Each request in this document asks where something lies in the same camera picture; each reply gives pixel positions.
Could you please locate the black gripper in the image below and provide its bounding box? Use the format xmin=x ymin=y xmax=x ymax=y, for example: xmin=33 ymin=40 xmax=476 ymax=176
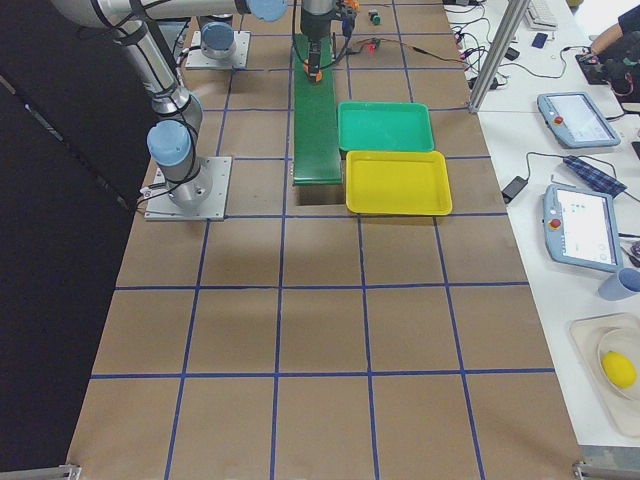
xmin=300 ymin=12 xmax=334 ymax=76

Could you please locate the plain orange cylinder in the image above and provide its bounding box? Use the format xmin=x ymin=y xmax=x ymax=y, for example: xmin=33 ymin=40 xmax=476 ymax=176
xmin=302 ymin=59 xmax=323 ymax=84

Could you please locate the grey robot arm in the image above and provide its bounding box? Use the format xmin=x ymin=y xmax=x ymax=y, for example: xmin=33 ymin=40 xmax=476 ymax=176
xmin=53 ymin=1 xmax=255 ymax=210
xmin=199 ymin=1 xmax=338 ymax=83

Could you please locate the green conveyor belt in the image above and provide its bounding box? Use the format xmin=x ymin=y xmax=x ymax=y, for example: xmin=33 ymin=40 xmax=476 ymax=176
xmin=293 ymin=54 xmax=342 ymax=186

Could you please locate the green plastic tray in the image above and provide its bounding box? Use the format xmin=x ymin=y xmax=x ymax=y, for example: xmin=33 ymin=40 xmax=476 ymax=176
xmin=337 ymin=101 xmax=435 ymax=152

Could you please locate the yellow plastic tray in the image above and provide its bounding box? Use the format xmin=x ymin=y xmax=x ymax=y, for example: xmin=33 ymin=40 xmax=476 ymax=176
xmin=345 ymin=150 xmax=453 ymax=216

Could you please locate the black power adapter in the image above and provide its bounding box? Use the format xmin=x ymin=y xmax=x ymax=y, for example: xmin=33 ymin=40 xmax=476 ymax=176
xmin=501 ymin=176 xmax=528 ymax=205

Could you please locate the blue teach pendant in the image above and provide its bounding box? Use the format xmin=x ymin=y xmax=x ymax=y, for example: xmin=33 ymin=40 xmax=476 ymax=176
xmin=536 ymin=92 xmax=621 ymax=149
xmin=542 ymin=184 xmax=623 ymax=273

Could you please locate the blue plaid cloth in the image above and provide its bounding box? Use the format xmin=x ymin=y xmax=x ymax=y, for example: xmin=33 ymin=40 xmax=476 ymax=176
xmin=563 ymin=155 xmax=627 ymax=197

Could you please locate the blue cup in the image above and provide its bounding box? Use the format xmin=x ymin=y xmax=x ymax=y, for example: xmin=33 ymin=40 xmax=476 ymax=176
xmin=597 ymin=268 xmax=640 ymax=301

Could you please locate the yellow lemon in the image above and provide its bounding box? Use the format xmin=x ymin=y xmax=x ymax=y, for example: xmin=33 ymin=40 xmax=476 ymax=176
xmin=601 ymin=351 xmax=637 ymax=389

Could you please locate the red black wire cable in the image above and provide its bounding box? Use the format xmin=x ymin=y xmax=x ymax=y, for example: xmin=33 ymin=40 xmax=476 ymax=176
xmin=344 ymin=38 xmax=469 ymax=65

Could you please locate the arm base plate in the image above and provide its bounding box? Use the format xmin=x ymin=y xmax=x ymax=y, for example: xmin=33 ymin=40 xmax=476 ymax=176
xmin=143 ymin=157 xmax=232 ymax=221
xmin=184 ymin=31 xmax=251 ymax=70

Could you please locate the aluminium frame post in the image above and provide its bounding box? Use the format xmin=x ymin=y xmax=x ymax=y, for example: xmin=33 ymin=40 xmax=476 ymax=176
xmin=468 ymin=0 xmax=528 ymax=113

